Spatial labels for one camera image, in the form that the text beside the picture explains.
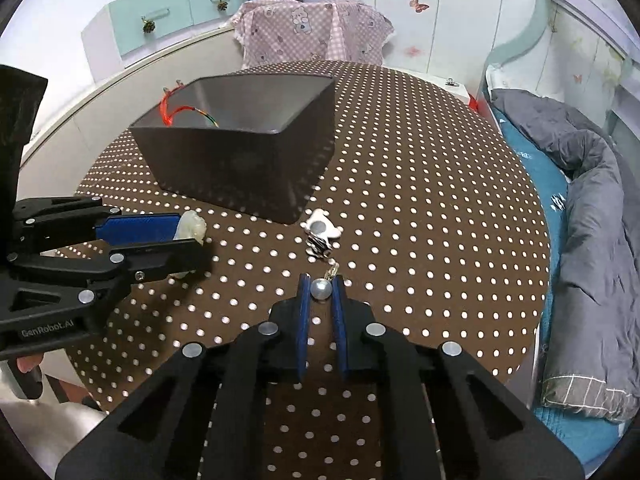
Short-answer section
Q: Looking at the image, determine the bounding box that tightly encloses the teal bed sheet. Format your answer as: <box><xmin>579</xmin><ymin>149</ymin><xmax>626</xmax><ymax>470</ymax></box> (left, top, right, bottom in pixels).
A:
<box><xmin>497</xmin><ymin>112</ymin><xmax>633</xmax><ymax>466</ymax></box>

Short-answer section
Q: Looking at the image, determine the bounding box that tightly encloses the beige curved cabinet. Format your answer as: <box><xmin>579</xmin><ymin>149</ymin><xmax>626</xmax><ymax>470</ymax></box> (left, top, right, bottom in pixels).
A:
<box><xmin>20</xmin><ymin>27</ymin><xmax>246</xmax><ymax>181</ymax></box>

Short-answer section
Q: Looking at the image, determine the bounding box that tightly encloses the red storage box white lid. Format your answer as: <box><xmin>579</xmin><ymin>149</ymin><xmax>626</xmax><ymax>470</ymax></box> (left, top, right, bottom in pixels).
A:
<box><xmin>435</xmin><ymin>72</ymin><xmax>483</xmax><ymax>116</ymax></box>

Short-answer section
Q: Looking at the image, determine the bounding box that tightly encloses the panda keychain with silver bead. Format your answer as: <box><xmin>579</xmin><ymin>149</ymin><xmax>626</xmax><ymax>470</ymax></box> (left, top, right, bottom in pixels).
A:
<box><xmin>304</xmin><ymin>209</ymin><xmax>345</xmax><ymax>302</ymax></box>

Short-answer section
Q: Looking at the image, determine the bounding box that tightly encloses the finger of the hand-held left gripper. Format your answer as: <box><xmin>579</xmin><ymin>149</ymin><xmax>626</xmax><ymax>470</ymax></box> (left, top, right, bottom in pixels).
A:
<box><xmin>0</xmin><ymin>237</ymin><xmax>211</xmax><ymax>326</ymax></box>
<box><xmin>12</xmin><ymin>196</ymin><xmax>183</xmax><ymax>253</ymax></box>

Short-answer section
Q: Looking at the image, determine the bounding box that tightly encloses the teal drawer unit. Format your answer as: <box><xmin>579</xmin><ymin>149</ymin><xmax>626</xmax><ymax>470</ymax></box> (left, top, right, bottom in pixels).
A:
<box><xmin>82</xmin><ymin>0</ymin><xmax>246</xmax><ymax>81</ymax></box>

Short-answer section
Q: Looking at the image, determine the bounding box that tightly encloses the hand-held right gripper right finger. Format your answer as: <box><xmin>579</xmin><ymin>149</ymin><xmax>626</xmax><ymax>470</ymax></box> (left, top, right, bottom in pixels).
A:
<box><xmin>331</xmin><ymin>275</ymin><xmax>586</xmax><ymax>480</ymax></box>

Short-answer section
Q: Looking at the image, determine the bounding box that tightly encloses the red cord bracelet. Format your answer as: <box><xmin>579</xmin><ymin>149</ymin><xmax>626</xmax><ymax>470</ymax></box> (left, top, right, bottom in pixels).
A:
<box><xmin>160</xmin><ymin>85</ymin><xmax>221</xmax><ymax>128</ymax></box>

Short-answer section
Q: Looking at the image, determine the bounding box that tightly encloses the white wardrobe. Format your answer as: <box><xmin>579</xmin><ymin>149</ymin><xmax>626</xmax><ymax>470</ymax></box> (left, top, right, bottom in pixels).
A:
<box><xmin>320</xmin><ymin>0</ymin><xmax>543</xmax><ymax>86</ymax></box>

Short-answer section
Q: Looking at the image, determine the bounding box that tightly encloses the grey square box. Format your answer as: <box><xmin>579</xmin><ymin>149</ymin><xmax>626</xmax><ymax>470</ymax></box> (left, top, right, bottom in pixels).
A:
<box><xmin>131</xmin><ymin>75</ymin><xmax>337</xmax><ymax>226</ymax></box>

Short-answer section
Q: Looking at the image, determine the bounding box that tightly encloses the white jade bracelet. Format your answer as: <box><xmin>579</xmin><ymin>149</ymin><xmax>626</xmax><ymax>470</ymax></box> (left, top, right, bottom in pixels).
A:
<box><xmin>172</xmin><ymin>211</ymin><xmax>207</xmax><ymax>279</ymax></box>

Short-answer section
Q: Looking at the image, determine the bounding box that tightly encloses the person's left hand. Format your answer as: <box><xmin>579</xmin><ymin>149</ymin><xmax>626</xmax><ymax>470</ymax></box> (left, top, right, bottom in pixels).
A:
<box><xmin>15</xmin><ymin>354</ymin><xmax>46</xmax><ymax>375</ymax></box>

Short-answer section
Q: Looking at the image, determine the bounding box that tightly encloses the person's left forearm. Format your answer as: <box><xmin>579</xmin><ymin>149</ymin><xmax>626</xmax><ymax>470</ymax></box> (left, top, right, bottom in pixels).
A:
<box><xmin>0</xmin><ymin>400</ymin><xmax>108</xmax><ymax>466</ymax></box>

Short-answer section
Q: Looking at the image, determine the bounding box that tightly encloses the grey quilt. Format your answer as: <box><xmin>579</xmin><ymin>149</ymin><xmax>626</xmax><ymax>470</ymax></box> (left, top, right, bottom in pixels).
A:
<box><xmin>490</xmin><ymin>87</ymin><xmax>633</xmax><ymax>408</ymax></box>

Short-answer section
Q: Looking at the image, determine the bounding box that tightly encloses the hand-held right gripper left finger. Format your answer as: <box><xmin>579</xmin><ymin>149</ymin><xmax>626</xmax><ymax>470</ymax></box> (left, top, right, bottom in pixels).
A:
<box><xmin>55</xmin><ymin>273</ymin><xmax>313</xmax><ymax>480</ymax></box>

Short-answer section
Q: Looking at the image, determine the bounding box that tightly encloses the teal and white bed frame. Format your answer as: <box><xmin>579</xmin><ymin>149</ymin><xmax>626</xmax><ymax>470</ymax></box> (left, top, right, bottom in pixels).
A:
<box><xmin>475</xmin><ymin>0</ymin><xmax>640</xmax><ymax>411</ymax></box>

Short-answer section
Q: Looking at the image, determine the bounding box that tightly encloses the pink bear print cloth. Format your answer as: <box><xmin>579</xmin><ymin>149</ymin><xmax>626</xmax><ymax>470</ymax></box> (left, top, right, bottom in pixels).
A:
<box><xmin>231</xmin><ymin>0</ymin><xmax>396</xmax><ymax>71</ymax></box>

